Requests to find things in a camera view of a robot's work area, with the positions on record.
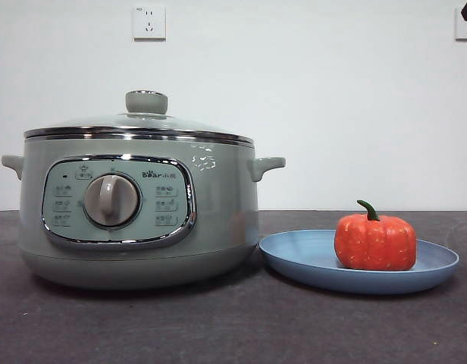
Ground orange toy pumpkin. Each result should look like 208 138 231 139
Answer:
334 199 418 271

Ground white wall socket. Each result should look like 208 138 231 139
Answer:
133 5 168 42
455 6 467 42

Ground pale green electric steamer pot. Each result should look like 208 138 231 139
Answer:
1 134 287 291

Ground blue plate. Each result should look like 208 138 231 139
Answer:
259 228 461 296

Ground glass lid with green knob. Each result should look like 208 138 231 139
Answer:
23 89 255 146

